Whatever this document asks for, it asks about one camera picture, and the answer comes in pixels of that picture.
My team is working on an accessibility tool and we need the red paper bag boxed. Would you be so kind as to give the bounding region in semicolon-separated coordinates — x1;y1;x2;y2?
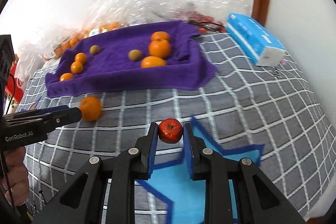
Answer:
5;56;27;102

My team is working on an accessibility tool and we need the round orange tangerine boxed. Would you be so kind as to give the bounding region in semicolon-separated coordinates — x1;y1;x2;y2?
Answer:
79;96;102;122
151;31;171;42

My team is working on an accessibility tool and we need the purple towel-lined tray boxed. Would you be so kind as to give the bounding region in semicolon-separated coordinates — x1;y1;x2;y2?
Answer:
45;20;218;98

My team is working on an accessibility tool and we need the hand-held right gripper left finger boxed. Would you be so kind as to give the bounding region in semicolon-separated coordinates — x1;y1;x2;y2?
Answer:
33;122;158;224

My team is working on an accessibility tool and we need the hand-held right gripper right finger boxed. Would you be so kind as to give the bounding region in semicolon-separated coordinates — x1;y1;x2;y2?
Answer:
183;123;307;224

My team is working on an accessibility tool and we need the person's left hand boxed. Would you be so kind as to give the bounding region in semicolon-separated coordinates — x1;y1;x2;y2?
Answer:
4;147;29;203

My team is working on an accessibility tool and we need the small red apple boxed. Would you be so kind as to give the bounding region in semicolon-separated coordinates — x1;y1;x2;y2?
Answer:
158;118;183;144

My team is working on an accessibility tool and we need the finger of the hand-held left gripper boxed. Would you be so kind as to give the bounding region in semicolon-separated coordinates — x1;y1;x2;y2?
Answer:
3;105;83;127

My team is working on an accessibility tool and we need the tangerine with green stem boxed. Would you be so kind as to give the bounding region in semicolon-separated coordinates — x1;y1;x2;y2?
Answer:
148;40;172;59

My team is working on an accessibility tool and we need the blue tissue pack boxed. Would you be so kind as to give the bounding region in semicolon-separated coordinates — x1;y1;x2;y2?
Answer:
226;13;286;67

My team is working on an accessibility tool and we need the white plastic bag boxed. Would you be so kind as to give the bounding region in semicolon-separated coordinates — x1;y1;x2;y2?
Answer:
17;27;66;69

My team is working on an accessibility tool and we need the clear bag of red fruits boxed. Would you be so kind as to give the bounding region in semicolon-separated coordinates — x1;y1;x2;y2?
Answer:
147;0;250;34

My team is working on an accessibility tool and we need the oval yellow-orange citrus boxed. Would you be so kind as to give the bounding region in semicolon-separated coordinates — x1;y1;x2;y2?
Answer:
140;56;167;68

